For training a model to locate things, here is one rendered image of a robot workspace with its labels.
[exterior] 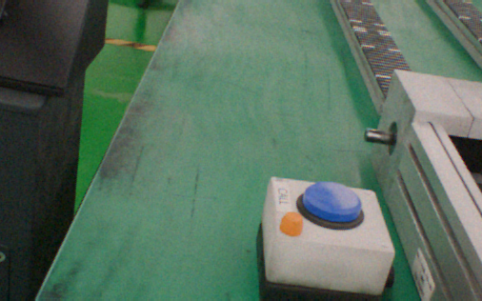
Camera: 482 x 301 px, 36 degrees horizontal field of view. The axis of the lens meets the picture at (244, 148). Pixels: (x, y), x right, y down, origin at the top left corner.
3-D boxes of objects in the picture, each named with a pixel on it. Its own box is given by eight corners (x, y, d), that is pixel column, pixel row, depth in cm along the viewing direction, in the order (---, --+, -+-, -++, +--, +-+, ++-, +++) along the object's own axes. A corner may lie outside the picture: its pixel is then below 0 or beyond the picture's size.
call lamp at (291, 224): (278, 222, 49) (282, 206, 49) (300, 225, 49) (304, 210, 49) (279, 234, 48) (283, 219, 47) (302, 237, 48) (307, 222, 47)
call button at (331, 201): (296, 199, 53) (303, 174, 52) (351, 206, 54) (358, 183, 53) (302, 230, 50) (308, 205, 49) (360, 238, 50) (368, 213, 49)
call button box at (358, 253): (254, 241, 57) (270, 170, 54) (377, 257, 58) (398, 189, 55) (259, 310, 50) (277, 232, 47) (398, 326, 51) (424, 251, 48)
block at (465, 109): (345, 153, 73) (369, 65, 69) (465, 171, 75) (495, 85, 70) (359, 202, 65) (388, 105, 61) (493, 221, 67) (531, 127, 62)
